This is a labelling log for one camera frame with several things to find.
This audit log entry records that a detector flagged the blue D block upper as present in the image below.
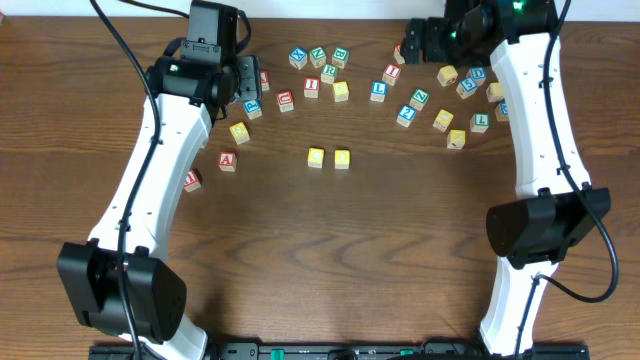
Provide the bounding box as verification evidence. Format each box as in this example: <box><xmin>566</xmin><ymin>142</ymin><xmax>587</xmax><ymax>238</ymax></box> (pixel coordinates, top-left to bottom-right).
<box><xmin>466</xmin><ymin>67</ymin><xmax>487</xmax><ymax>86</ymax></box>

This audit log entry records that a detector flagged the yellow block far right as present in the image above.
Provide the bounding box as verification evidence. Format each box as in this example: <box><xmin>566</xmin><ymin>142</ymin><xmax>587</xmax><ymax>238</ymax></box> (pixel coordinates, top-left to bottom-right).
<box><xmin>486</xmin><ymin>82</ymin><xmax>504</xmax><ymax>103</ymax></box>

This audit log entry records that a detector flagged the red A block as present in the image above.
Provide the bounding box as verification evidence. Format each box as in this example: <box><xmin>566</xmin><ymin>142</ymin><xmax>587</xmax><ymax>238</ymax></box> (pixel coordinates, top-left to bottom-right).
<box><xmin>218</xmin><ymin>152</ymin><xmax>238</xmax><ymax>172</ymax></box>

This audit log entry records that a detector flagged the blue S block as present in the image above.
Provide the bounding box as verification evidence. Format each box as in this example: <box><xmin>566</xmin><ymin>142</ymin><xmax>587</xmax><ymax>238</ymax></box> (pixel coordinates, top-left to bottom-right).
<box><xmin>456</xmin><ymin>78</ymin><xmax>478</xmax><ymax>99</ymax></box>

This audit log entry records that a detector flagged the green B block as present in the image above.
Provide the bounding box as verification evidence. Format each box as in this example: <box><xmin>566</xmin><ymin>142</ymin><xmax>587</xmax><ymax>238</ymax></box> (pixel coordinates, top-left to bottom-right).
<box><xmin>331</xmin><ymin>47</ymin><xmax>350</xmax><ymax>69</ymax></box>

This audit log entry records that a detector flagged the yellow C block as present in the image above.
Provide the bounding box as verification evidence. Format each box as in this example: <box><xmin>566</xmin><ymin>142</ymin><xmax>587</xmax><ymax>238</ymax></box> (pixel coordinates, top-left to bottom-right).
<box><xmin>307</xmin><ymin>147</ymin><xmax>325</xmax><ymax>169</ymax></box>

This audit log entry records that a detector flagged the red u block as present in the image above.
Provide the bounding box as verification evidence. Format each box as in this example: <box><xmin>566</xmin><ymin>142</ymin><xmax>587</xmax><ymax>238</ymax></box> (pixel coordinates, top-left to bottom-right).
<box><xmin>184</xmin><ymin>169</ymin><xmax>202</xmax><ymax>192</ymax></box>
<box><xmin>276</xmin><ymin>91</ymin><xmax>294</xmax><ymax>112</ymax></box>

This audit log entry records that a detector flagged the blue D block lower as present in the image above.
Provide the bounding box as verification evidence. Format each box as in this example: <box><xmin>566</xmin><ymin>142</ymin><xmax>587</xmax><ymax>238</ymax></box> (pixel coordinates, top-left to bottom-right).
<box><xmin>495</xmin><ymin>101</ymin><xmax>509</xmax><ymax>122</ymax></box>

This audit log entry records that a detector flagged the green Z block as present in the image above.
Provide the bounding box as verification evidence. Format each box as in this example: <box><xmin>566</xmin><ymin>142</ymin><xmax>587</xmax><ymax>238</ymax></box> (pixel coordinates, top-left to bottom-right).
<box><xmin>409</xmin><ymin>88</ymin><xmax>430</xmax><ymax>111</ymax></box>

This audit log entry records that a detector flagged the yellow O block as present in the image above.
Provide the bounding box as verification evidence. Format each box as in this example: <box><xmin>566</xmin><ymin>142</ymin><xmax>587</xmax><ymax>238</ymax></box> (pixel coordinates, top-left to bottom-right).
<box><xmin>334</xmin><ymin>149</ymin><xmax>351</xmax><ymax>170</ymax></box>

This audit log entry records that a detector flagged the red I block right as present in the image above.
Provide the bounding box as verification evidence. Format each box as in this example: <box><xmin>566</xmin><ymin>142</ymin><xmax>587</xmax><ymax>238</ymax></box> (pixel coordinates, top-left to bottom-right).
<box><xmin>382</xmin><ymin>64</ymin><xmax>401</xmax><ymax>86</ymax></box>

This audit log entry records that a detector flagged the left black cable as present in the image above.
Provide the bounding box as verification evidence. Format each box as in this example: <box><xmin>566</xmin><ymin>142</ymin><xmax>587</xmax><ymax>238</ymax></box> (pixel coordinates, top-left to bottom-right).
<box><xmin>88</xmin><ymin>0</ymin><xmax>251</xmax><ymax>360</ymax></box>

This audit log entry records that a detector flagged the red M block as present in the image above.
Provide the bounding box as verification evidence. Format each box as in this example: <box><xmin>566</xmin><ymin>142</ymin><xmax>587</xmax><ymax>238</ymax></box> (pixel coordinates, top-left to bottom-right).
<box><xmin>394</xmin><ymin>46</ymin><xmax>405</xmax><ymax>65</ymax></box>

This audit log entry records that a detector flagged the red I block left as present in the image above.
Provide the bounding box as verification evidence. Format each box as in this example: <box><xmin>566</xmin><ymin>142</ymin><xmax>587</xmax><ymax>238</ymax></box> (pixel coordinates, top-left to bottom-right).
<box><xmin>304</xmin><ymin>78</ymin><xmax>320</xmax><ymax>98</ymax></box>

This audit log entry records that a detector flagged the green R block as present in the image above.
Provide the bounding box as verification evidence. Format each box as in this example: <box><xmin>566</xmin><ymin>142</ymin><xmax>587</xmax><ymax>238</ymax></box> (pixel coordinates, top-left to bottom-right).
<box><xmin>321</xmin><ymin>64</ymin><xmax>338</xmax><ymax>84</ymax></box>

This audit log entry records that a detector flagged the red U block upper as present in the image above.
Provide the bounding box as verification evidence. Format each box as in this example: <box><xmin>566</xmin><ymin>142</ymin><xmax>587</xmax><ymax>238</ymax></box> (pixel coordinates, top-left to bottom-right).
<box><xmin>276</xmin><ymin>91</ymin><xmax>294</xmax><ymax>112</ymax></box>

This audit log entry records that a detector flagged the red i block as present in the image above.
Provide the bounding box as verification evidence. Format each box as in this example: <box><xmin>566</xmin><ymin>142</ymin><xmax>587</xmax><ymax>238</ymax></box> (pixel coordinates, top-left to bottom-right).
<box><xmin>382</xmin><ymin>64</ymin><xmax>401</xmax><ymax>86</ymax></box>
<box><xmin>304</xmin><ymin>78</ymin><xmax>320</xmax><ymax>98</ymax></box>

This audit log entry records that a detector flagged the yellow block right middle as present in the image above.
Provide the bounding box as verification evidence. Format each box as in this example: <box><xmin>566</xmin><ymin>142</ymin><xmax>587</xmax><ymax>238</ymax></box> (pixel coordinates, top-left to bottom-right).
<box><xmin>433</xmin><ymin>109</ymin><xmax>454</xmax><ymax>132</ymax></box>

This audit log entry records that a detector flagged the green N block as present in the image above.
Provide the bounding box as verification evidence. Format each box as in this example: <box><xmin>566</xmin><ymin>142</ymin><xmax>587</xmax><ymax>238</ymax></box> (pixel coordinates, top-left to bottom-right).
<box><xmin>309</xmin><ymin>46</ymin><xmax>327</xmax><ymax>68</ymax></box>

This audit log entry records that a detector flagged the blue d block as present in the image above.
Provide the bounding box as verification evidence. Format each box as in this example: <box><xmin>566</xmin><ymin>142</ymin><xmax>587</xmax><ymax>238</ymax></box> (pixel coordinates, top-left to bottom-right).
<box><xmin>495</xmin><ymin>101</ymin><xmax>509</xmax><ymax>122</ymax></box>
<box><xmin>466</xmin><ymin>67</ymin><xmax>487</xmax><ymax>86</ymax></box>

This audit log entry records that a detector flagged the blue P block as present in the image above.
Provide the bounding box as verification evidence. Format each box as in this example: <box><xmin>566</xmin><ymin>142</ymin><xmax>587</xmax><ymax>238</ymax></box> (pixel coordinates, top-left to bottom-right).
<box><xmin>243</xmin><ymin>100</ymin><xmax>262</xmax><ymax>120</ymax></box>

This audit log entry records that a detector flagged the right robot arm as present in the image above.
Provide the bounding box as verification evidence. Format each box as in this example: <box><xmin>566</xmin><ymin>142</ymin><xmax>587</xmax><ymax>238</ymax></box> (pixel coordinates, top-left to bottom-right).
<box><xmin>400</xmin><ymin>0</ymin><xmax>611</xmax><ymax>359</ymax></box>

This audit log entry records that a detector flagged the blue L block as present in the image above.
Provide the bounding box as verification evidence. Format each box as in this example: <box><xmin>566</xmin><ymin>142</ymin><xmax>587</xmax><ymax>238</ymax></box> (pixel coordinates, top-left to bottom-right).
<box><xmin>370</xmin><ymin>81</ymin><xmax>388</xmax><ymax>102</ymax></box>

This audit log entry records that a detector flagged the yellow block left lower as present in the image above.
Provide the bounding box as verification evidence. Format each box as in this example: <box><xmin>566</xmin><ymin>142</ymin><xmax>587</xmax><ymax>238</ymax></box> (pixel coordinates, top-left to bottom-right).
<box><xmin>229</xmin><ymin>122</ymin><xmax>250</xmax><ymax>145</ymax></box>

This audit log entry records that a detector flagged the blue 2 block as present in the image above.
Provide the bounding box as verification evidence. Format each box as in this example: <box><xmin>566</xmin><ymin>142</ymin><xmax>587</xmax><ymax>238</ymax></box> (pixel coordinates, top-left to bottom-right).
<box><xmin>396</xmin><ymin>105</ymin><xmax>417</xmax><ymax>127</ymax></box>

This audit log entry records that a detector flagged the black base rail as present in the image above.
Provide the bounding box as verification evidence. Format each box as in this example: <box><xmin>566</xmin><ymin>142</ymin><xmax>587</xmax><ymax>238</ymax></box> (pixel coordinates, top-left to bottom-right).
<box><xmin>88</xmin><ymin>341</ymin><xmax>590</xmax><ymax>360</ymax></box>

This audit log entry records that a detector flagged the red Y block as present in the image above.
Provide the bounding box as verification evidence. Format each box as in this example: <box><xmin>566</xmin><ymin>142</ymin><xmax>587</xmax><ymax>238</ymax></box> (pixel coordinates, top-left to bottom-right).
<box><xmin>260</xmin><ymin>71</ymin><xmax>270</xmax><ymax>92</ymax></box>

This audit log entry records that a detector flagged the yellow block centre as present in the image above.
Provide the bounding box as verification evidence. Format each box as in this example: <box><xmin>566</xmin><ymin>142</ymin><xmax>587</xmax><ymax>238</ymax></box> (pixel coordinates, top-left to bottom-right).
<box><xmin>333</xmin><ymin>81</ymin><xmax>350</xmax><ymax>102</ymax></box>

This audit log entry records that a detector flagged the green L block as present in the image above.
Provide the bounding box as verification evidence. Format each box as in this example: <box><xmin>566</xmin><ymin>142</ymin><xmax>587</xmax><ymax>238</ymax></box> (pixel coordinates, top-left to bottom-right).
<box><xmin>470</xmin><ymin>113</ymin><xmax>490</xmax><ymax>133</ymax></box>

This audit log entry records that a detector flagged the yellow block right upper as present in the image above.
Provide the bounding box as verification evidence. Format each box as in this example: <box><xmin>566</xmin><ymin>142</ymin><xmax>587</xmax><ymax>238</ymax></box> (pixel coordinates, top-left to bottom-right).
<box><xmin>437</xmin><ymin>65</ymin><xmax>458</xmax><ymax>87</ymax></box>

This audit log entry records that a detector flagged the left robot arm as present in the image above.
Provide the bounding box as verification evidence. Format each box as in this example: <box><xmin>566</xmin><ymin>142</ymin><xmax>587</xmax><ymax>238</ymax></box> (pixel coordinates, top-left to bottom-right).
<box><xmin>57</xmin><ymin>1</ymin><xmax>262</xmax><ymax>359</ymax></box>

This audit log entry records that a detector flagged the yellow block right lower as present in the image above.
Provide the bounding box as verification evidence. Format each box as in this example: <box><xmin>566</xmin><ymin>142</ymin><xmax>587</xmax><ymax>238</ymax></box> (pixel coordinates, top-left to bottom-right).
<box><xmin>447</xmin><ymin>129</ymin><xmax>466</xmax><ymax>150</ymax></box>

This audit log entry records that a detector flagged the red U block lower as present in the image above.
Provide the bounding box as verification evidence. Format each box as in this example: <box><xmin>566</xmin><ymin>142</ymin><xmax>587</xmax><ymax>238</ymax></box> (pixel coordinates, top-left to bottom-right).
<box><xmin>184</xmin><ymin>169</ymin><xmax>202</xmax><ymax>192</ymax></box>

